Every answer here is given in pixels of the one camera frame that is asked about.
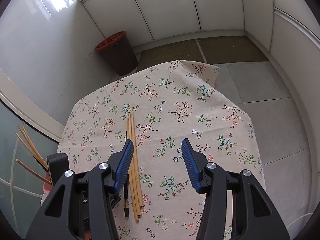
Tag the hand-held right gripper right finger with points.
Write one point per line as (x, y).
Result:
(191, 167)

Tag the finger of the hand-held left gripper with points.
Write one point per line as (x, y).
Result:
(58, 165)

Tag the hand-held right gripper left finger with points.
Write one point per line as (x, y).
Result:
(123, 167)

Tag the bamboo chopstick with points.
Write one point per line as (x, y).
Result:
(138, 200)
(33, 142)
(31, 152)
(31, 146)
(137, 155)
(136, 215)
(33, 171)

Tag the pink perforated plastic basket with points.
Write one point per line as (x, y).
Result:
(47, 188)

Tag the dark brown chopstick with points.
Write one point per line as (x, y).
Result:
(126, 210)

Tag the floral tablecloth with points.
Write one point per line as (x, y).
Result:
(170, 120)

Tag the brown trash bin red liner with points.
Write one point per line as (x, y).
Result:
(120, 57)

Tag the dark green floor mat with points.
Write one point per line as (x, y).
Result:
(170, 52)
(230, 48)

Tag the white kitchen cabinet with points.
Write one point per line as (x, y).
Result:
(170, 10)

